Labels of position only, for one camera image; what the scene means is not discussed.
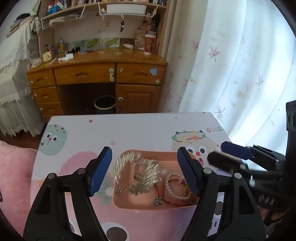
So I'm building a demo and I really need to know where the white pearl necklace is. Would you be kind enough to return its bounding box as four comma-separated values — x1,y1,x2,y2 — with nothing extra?
165,173,192,200

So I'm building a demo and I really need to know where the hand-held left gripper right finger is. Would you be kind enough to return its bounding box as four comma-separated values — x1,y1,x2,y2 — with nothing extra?
177,147,266,241

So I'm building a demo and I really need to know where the white wire rack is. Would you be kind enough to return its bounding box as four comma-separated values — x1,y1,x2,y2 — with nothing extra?
42,5,87,29

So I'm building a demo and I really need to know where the wooden desk with drawers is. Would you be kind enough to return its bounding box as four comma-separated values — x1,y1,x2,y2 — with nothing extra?
26,54,168,116

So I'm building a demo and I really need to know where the dark waste bin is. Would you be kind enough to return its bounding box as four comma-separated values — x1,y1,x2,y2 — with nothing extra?
94,95,117,114

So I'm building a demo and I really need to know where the white leaf print curtain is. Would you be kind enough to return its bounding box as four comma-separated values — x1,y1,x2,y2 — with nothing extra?
159,0,296,158

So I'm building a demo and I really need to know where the patterned paper bag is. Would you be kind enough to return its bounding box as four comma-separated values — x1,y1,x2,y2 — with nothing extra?
135,29,148,50

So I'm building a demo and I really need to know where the red string bracelet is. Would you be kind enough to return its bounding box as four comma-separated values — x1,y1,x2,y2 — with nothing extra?
157,176,197,205

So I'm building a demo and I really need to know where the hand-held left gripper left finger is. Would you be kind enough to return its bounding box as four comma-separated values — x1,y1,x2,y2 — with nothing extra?
23,146,114,241

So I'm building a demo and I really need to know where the pink fluffy blanket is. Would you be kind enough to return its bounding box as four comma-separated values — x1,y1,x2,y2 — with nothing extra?
0,140,38,223

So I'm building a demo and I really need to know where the bed with white lace cover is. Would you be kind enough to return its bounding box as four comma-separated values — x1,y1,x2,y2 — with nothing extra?
0,22,45,137

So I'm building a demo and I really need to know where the red patterned cup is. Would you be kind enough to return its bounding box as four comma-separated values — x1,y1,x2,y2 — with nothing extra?
144,34,156,55

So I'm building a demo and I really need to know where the cartoon printed table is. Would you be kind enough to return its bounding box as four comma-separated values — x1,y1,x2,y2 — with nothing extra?
30,112,232,241

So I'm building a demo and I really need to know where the pink storage box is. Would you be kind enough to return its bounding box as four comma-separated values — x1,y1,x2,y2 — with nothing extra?
112,150,199,210

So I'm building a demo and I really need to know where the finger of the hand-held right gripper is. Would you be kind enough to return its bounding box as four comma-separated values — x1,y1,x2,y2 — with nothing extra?
221,141,286,173
207,152,250,174

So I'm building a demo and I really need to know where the wooden desk hutch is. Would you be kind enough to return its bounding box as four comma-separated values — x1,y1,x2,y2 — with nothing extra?
38,0,168,56

